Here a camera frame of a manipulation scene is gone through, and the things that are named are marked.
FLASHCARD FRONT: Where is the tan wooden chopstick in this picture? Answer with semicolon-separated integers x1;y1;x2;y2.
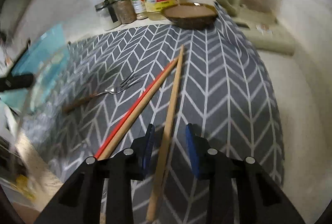
98;56;181;161

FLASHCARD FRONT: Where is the light wooden chopstick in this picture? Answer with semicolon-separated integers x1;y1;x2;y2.
146;45;184;223

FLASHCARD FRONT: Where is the red chopstick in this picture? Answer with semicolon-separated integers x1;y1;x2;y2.
93;58;180;159

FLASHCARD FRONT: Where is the grey herringbone table mat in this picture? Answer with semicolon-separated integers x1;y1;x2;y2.
24;8;284;223

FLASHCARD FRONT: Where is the translucent blue plastic basin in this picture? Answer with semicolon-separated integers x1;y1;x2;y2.
1;23;70;114

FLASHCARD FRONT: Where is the clear glass clip jar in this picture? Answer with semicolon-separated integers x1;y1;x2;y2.
95;0;122;31

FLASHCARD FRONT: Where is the glass jar with seeds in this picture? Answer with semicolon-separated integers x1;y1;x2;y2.
109;0;137;24

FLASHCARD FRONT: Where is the green cap spice bottle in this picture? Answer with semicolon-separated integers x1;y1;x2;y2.
131;0;148;20

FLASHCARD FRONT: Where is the wood handled metal fork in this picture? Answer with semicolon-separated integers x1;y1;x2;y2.
62;72;141;114

